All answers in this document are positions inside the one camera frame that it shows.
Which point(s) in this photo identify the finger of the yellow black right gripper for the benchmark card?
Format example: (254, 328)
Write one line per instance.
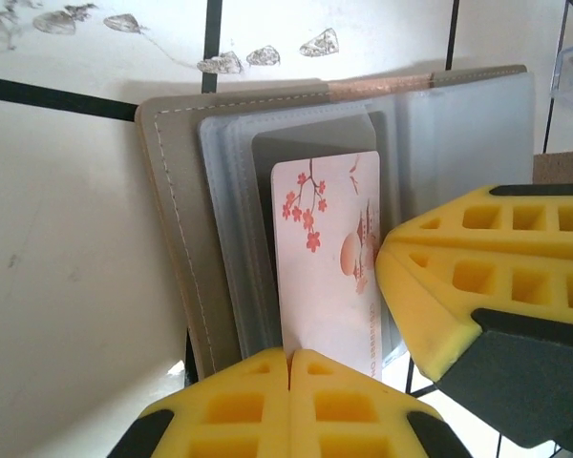
(496, 224)
(439, 305)

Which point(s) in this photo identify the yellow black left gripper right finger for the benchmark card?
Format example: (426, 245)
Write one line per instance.
(358, 415)

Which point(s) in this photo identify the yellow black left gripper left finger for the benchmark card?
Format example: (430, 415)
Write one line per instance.
(229, 410)

